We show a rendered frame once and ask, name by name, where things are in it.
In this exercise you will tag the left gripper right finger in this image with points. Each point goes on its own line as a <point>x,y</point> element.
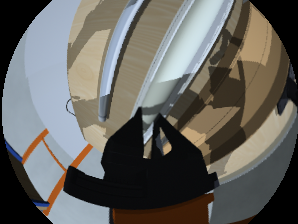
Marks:
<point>181,147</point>

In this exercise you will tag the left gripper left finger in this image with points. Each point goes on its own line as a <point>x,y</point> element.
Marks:
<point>129,138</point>

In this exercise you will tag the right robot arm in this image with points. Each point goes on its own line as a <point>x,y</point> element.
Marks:
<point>290,91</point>

